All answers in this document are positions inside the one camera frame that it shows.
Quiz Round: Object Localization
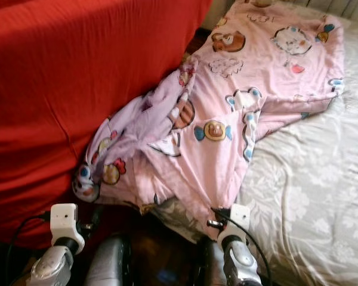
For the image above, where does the silver robot left leg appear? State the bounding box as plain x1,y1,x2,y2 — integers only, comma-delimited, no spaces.
84,234,127,286

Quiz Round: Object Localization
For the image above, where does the pink cartoon blanket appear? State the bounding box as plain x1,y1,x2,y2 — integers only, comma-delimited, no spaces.
72,0,347,239

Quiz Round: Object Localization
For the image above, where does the red covered mattress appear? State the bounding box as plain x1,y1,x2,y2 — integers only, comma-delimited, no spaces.
0,0,214,248

